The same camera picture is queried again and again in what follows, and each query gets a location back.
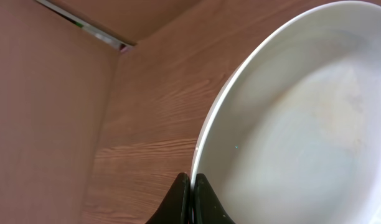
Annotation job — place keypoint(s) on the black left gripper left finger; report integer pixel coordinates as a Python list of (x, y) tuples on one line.
[(174, 208)]

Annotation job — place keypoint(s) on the white plate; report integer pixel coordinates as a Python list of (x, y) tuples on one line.
[(294, 135)]

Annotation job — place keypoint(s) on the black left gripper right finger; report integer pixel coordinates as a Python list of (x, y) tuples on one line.
[(207, 208)]

